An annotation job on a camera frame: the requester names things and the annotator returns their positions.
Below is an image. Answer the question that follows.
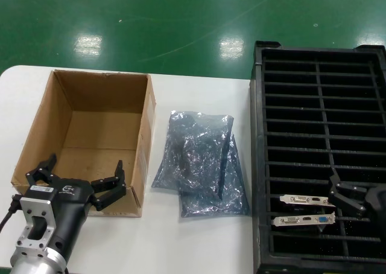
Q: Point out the card metal bracket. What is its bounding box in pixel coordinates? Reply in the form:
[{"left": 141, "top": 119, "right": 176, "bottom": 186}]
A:
[
  {"left": 270, "top": 212, "right": 337, "bottom": 228},
  {"left": 279, "top": 194, "right": 337, "bottom": 208}
]

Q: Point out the flat silver antistatic bag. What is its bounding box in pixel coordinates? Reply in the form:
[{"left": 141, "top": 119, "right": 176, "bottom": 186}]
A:
[{"left": 179, "top": 131, "right": 252, "bottom": 218}]

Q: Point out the silver antistatic bag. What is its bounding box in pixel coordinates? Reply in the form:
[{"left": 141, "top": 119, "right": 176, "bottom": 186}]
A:
[
  {"left": 150, "top": 109, "right": 236, "bottom": 201},
  {"left": 179, "top": 131, "right": 252, "bottom": 218}
]

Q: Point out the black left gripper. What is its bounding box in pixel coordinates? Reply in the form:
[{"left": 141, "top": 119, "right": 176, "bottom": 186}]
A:
[{"left": 25, "top": 153, "right": 127, "bottom": 257}]

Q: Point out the black slotted plastic container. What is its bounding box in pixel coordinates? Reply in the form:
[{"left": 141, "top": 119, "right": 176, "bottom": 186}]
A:
[{"left": 249, "top": 40, "right": 386, "bottom": 274}]

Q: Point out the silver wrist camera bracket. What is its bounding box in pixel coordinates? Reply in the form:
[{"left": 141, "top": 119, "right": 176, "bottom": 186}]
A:
[{"left": 10, "top": 185, "right": 59, "bottom": 257}]

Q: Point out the brown cardboard box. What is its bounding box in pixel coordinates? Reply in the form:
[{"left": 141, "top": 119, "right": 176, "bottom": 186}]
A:
[{"left": 11, "top": 69, "right": 157, "bottom": 218}]

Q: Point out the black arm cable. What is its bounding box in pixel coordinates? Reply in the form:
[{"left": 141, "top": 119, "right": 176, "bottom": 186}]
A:
[{"left": 0, "top": 194, "right": 21, "bottom": 233}]

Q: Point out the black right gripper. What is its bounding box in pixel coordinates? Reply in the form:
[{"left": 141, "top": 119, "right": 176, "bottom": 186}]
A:
[{"left": 327, "top": 167, "right": 386, "bottom": 230}]

